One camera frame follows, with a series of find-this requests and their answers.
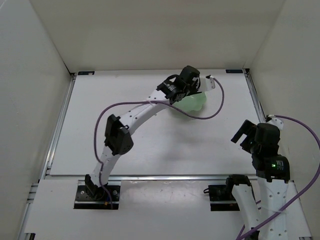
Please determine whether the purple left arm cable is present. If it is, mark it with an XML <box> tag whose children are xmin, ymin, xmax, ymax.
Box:
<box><xmin>93</xmin><ymin>76</ymin><xmax>225</xmax><ymax>209</ymax></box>

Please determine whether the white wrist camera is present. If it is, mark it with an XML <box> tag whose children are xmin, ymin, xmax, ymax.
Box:
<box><xmin>198</xmin><ymin>75</ymin><xmax>216</xmax><ymax>92</ymax></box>
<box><xmin>265</xmin><ymin>114</ymin><xmax>284</xmax><ymax>131</ymax></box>

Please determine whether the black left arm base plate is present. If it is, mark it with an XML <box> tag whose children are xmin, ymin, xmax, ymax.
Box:
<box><xmin>73</xmin><ymin>181</ymin><xmax>121</xmax><ymax>210</ymax></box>

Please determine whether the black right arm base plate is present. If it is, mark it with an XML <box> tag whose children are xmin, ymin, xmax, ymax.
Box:
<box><xmin>206</xmin><ymin>185</ymin><xmax>240</xmax><ymax>212</ymax></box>

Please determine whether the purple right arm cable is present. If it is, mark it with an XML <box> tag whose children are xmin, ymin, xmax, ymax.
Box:
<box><xmin>235</xmin><ymin>114</ymin><xmax>320</xmax><ymax>240</ymax></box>

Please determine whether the blue left corner label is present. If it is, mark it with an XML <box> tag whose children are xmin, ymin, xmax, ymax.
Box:
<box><xmin>77</xmin><ymin>71</ymin><xmax>95</xmax><ymax>76</ymax></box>

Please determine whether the blue corner label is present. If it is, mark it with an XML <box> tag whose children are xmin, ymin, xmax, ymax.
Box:
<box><xmin>77</xmin><ymin>71</ymin><xmax>95</xmax><ymax>76</ymax></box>
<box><xmin>225</xmin><ymin>69</ymin><xmax>243</xmax><ymax>74</ymax></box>

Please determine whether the aluminium front rail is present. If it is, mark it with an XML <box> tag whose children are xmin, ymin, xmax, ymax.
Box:
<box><xmin>41</xmin><ymin>174</ymin><xmax>260</xmax><ymax>182</ymax></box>

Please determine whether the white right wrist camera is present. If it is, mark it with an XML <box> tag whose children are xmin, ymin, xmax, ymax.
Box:
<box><xmin>265</xmin><ymin>114</ymin><xmax>284</xmax><ymax>131</ymax></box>

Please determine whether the blue right corner label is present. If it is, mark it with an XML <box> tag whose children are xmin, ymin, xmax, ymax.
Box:
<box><xmin>225</xmin><ymin>69</ymin><xmax>243</xmax><ymax>74</ymax></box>

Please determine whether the aluminium left rail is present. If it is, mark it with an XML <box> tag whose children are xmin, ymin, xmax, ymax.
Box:
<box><xmin>38</xmin><ymin>73</ymin><xmax>77</xmax><ymax>182</ymax></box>

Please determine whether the aluminium rail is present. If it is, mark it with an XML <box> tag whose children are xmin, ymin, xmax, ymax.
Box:
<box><xmin>38</xmin><ymin>73</ymin><xmax>77</xmax><ymax>182</ymax></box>
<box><xmin>244</xmin><ymin>68</ymin><xmax>266</xmax><ymax>123</ymax></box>
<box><xmin>41</xmin><ymin>174</ymin><xmax>260</xmax><ymax>182</ymax></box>

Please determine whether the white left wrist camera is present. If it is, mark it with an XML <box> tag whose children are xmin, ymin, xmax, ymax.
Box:
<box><xmin>198</xmin><ymin>75</ymin><xmax>216</xmax><ymax>92</ymax></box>

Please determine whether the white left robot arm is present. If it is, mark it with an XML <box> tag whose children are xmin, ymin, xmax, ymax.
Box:
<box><xmin>84</xmin><ymin>65</ymin><xmax>201</xmax><ymax>201</ymax></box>

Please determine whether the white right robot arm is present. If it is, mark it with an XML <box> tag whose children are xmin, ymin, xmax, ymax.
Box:
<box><xmin>226</xmin><ymin>117</ymin><xmax>290</xmax><ymax>240</ymax></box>

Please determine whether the aluminium right rail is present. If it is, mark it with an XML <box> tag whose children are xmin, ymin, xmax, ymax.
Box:
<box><xmin>244</xmin><ymin>68</ymin><xmax>266</xmax><ymax>123</ymax></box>

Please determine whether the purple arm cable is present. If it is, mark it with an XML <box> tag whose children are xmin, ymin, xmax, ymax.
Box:
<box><xmin>93</xmin><ymin>76</ymin><xmax>225</xmax><ymax>209</ymax></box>
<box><xmin>235</xmin><ymin>114</ymin><xmax>320</xmax><ymax>240</ymax></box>

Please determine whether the green scalloped fruit bowl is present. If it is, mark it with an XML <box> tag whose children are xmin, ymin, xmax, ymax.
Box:
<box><xmin>173</xmin><ymin>92</ymin><xmax>207</xmax><ymax>113</ymax></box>

